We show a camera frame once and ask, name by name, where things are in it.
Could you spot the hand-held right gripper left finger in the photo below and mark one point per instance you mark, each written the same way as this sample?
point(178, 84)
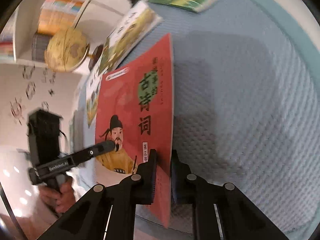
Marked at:
point(153, 180)

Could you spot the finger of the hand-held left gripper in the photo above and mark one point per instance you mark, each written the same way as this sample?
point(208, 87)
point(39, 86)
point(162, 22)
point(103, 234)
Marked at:
point(100, 148)

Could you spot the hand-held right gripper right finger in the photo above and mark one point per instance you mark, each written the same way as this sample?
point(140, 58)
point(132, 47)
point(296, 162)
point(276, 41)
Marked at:
point(175, 182)

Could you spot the pink book with robed man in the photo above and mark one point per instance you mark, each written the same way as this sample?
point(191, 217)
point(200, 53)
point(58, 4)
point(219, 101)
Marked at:
point(130, 110)

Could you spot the stack of colourful shelf books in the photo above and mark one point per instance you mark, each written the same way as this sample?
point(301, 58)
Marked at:
point(6, 37)

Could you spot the row of yellow spine books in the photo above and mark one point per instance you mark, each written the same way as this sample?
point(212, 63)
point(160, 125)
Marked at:
point(60, 12)

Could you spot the person's left hand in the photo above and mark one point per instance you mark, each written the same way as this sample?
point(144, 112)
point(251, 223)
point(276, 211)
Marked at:
point(67, 197)

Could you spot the white and green storybook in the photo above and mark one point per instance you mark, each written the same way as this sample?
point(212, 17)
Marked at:
point(135, 32)
point(92, 97)

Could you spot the set of dark grey volumes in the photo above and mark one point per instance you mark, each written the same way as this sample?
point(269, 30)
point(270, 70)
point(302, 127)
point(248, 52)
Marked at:
point(41, 47)

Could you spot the antique yellow desk globe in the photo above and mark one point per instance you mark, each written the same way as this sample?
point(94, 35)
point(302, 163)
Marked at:
point(66, 50)

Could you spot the light blue quilted mat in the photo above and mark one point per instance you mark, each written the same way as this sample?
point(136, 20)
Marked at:
point(237, 105)

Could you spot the red sun wall sticker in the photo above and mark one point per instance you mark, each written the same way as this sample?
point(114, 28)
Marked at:
point(17, 110)

